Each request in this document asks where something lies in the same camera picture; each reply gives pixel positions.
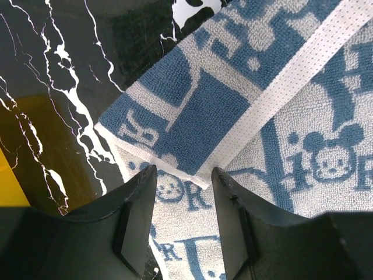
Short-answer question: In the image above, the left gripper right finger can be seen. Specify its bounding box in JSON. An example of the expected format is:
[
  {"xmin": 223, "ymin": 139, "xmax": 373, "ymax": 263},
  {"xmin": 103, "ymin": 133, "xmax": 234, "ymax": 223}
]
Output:
[{"xmin": 212, "ymin": 167, "xmax": 372, "ymax": 279}]

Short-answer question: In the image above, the blue patterned white towel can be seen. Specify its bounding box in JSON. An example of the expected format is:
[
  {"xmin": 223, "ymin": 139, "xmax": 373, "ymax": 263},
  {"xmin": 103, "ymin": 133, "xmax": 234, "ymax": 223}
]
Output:
[{"xmin": 96, "ymin": 1, "xmax": 372, "ymax": 279}]

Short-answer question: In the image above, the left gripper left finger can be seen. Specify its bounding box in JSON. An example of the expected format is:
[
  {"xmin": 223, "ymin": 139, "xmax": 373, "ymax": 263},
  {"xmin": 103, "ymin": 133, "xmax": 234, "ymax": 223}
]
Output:
[{"xmin": 1, "ymin": 165, "xmax": 157, "ymax": 279}]

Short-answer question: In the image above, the black marble pattern mat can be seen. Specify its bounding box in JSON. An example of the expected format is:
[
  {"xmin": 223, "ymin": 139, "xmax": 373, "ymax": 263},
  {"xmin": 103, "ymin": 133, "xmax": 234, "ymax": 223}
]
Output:
[{"xmin": 1, "ymin": 1, "xmax": 227, "ymax": 215}]

